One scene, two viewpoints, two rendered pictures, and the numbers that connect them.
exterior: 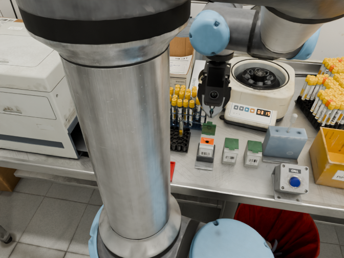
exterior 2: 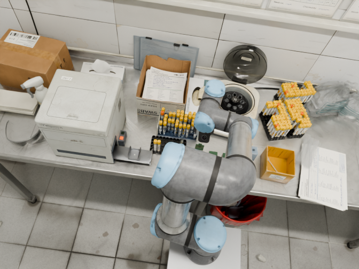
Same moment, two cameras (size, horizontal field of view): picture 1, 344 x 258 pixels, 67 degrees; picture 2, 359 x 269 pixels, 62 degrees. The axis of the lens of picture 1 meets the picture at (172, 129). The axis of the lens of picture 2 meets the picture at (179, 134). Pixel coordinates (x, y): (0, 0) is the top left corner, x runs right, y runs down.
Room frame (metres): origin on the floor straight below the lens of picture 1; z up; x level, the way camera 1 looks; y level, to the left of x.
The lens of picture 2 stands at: (-0.08, 0.13, 2.17)
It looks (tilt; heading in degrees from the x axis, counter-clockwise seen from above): 59 degrees down; 348
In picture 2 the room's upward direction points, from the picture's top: 10 degrees clockwise
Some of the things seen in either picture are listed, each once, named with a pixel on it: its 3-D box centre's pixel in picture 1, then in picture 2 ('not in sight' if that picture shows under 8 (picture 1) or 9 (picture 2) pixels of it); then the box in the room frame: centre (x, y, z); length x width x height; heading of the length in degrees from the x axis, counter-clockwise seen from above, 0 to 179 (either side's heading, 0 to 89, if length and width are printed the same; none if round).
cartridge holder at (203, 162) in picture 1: (205, 153); not in sight; (0.51, -0.10, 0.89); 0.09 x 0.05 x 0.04; 168
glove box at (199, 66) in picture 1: (208, 82); (198, 99); (0.85, -0.14, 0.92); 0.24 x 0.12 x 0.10; 169
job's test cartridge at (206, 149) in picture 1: (206, 147); not in sight; (0.51, -0.10, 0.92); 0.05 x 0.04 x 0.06; 168
